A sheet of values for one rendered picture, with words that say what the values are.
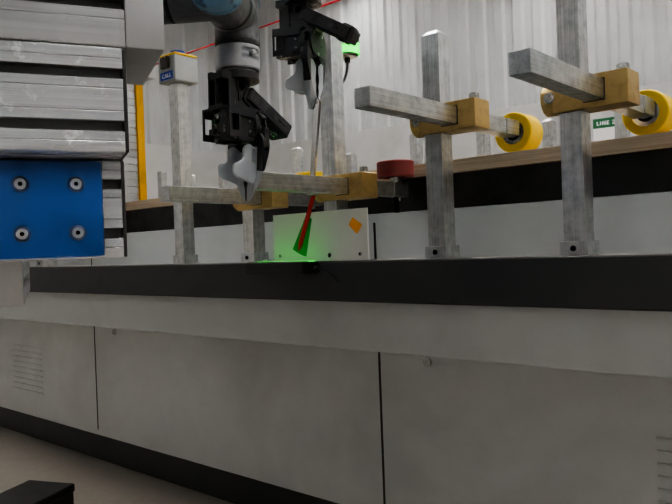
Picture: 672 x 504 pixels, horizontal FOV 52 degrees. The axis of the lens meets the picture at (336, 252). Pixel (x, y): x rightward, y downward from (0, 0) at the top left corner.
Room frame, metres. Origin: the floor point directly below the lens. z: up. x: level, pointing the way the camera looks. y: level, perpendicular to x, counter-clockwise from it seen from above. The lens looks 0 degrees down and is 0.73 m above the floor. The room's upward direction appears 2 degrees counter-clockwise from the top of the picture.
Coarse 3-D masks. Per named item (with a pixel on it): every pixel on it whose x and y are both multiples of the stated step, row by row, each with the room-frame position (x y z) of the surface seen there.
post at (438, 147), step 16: (432, 32) 1.23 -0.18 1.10; (432, 48) 1.23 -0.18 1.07; (448, 48) 1.25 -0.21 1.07; (432, 64) 1.23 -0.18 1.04; (448, 64) 1.24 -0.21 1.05; (432, 80) 1.23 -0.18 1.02; (448, 80) 1.24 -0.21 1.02; (432, 96) 1.23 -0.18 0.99; (448, 96) 1.24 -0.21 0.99; (432, 144) 1.23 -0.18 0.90; (448, 144) 1.24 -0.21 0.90; (432, 160) 1.23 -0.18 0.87; (448, 160) 1.23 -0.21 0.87; (432, 176) 1.23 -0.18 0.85; (448, 176) 1.23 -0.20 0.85; (432, 192) 1.23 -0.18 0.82; (448, 192) 1.23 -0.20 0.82; (432, 208) 1.24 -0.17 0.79; (448, 208) 1.23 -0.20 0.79; (432, 224) 1.24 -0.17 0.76; (448, 224) 1.23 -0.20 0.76; (432, 240) 1.24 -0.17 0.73; (448, 240) 1.23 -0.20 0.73
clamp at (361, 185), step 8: (328, 176) 1.39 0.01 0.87; (336, 176) 1.37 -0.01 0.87; (344, 176) 1.36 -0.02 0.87; (352, 176) 1.35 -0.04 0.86; (360, 176) 1.33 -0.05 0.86; (368, 176) 1.35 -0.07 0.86; (376, 176) 1.37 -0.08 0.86; (352, 184) 1.35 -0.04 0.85; (360, 184) 1.33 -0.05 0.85; (368, 184) 1.35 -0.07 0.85; (376, 184) 1.37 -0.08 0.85; (352, 192) 1.35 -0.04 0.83; (360, 192) 1.33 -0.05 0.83; (368, 192) 1.35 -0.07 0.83; (376, 192) 1.37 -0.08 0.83; (320, 200) 1.40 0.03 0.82; (328, 200) 1.39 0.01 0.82; (344, 200) 1.40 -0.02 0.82
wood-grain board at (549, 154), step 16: (592, 144) 1.25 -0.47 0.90; (608, 144) 1.24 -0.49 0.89; (624, 144) 1.22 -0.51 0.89; (640, 144) 1.20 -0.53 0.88; (656, 144) 1.18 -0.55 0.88; (464, 160) 1.43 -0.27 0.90; (480, 160) 1.41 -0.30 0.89; (496, 160) 1.38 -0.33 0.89; (512, 160) 1.36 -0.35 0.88; (528, 160) 1.34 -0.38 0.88; (544, 160) 1.32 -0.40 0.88; (560, 160) 1.30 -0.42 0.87; (416, 176) 1.51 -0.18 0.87; (128, 208) 2.26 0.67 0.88; (144, 208) 2.20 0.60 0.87
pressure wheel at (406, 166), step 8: (384, 160) 1.47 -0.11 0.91; (392, 160) 1.46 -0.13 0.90; (400, 160) 1.46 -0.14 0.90; (408, 160) 1.47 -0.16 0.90; (384, 168) 1.47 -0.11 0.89; (392, 168) 1.46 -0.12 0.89; (400, 168) 1.46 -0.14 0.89; (408, 168) 1.47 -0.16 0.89; (384, 176) 1.47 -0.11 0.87; (392, 176) 1.47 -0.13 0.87; (400, 176) 1.51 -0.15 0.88; (408, 176) 1.48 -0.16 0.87
